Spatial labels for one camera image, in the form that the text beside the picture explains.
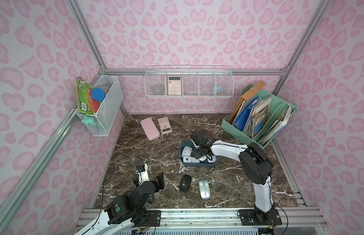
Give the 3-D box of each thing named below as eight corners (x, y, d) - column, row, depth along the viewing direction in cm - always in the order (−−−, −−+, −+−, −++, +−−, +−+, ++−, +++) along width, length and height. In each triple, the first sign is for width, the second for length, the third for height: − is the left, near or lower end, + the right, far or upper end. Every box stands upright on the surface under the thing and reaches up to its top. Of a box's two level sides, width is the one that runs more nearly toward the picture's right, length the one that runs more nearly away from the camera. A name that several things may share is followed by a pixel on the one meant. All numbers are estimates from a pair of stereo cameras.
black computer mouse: (178, 190, 84) (177, 189, 82) (182, 174, 90) (182, 173, 88) (188, 193, 83) (188, 192, 81) (192, 177, 89) (192, 175, 87)
